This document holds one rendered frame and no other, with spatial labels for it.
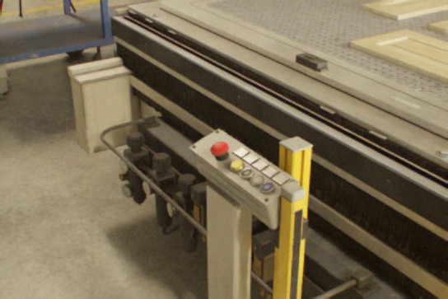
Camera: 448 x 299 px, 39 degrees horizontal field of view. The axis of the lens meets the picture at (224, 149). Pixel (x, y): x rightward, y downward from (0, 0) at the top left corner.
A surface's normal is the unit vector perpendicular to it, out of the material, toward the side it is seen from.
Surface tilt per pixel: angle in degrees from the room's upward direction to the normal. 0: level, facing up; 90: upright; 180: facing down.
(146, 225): 0
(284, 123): 90
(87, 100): 90
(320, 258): 0
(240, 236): 90
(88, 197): 0
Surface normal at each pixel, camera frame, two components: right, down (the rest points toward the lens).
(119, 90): 0.55, 0.38
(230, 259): -0.83, 0.25
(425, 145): 0.00, -0.89
